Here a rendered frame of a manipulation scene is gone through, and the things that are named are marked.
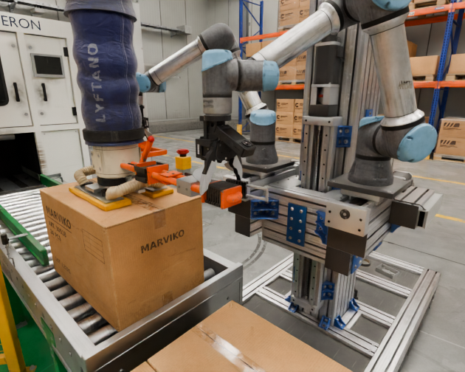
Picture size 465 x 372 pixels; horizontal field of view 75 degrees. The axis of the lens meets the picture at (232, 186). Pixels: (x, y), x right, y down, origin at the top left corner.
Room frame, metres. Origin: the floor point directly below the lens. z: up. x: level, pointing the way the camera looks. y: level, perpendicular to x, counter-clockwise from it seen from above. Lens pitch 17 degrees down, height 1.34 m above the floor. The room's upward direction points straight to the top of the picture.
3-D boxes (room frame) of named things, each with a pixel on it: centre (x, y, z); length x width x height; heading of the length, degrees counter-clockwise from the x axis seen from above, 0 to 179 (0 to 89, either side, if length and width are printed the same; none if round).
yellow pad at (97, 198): (1.13, 0.53, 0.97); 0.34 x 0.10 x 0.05; 47
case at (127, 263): (1.20, 0.48, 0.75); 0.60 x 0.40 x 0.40; 48
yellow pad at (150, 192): (1.27, 0.40, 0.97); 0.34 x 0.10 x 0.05; 47
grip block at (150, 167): (1.03, 0.28, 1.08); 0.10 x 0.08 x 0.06; 137
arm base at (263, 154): (1.40, -0.14, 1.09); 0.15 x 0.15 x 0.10
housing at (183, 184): (0.88, 0.12, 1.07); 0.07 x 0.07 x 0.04; 47
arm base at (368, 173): (1.07, -0.50, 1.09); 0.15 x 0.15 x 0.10
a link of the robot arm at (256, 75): (0.85, -0.06, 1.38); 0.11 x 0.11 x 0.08; 13
